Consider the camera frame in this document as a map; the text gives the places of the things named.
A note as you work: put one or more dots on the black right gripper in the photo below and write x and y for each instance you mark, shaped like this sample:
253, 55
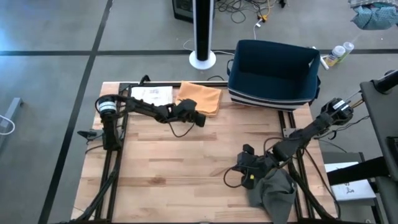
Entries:
259, 166

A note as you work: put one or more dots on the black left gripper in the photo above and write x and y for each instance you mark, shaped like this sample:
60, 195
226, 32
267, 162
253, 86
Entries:
180, 115

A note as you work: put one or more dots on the orange towel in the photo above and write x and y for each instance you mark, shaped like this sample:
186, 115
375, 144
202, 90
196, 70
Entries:
202, 96

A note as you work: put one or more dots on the white plaid towel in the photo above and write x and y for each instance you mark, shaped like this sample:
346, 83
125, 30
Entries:
152, 93

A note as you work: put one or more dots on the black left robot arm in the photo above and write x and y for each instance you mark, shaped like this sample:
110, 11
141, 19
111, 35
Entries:
140, 107

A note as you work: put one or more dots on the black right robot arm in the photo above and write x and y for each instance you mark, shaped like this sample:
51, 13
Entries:
311, 130

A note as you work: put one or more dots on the dark grey towel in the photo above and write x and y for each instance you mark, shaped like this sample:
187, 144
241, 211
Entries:
276, 199

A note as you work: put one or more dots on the navy white striped fabric bin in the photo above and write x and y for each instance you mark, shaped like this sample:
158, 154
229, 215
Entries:
273, 73

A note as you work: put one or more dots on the black white tower fan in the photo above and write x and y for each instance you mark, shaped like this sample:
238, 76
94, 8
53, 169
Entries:
202, 31

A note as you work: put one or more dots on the white box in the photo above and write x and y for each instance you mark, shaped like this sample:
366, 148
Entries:
351, 189

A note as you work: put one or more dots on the black box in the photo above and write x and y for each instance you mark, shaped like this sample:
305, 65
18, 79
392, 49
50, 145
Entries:
183, 9

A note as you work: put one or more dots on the yellow plug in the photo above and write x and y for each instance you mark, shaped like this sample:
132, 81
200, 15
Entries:
263, 17

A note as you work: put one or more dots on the white tube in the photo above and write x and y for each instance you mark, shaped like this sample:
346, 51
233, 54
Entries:
324, 63

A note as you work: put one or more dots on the bottle with yellow label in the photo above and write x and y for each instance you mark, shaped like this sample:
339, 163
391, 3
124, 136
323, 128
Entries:
335, 56

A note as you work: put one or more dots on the clear plastic cup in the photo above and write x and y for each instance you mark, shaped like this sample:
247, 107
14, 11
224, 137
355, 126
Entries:
348, 48

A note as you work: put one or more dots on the teal cloth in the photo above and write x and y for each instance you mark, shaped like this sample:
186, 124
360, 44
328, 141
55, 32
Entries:
376, 18

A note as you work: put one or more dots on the black aluminium table frame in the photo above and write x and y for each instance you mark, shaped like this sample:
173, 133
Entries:
155, 84

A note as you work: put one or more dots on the grey metal bracket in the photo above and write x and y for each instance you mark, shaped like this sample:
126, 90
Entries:
14, 109

